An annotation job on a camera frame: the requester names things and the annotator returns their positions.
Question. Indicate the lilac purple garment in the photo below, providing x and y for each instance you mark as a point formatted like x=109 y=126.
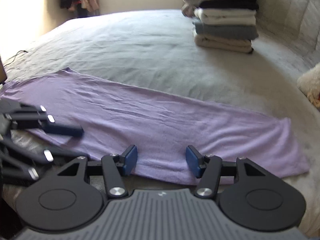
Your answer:
x=115 y=116

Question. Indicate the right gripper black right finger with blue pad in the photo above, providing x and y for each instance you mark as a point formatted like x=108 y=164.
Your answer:
x=209 y=169

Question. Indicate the folded white garment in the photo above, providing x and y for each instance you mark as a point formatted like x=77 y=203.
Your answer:
x=226 y=16

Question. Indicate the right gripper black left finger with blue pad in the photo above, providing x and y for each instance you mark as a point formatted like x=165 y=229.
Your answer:
x=73 y=178

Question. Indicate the black smartphone on stand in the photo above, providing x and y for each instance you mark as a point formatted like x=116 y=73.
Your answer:
x=3 y=75

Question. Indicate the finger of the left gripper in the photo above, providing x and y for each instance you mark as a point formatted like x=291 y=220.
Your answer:
x=32 y=166

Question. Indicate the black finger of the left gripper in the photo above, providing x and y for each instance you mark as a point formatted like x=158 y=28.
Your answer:
x=30 y=117

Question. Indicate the folded grey garment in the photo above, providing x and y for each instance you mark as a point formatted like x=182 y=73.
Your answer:
x=237 y=32

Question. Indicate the white fluffy plush toy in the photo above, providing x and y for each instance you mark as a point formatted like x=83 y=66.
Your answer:
x=309 y=85

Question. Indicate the grey bed cover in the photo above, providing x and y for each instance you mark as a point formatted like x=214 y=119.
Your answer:
x=155 y=49

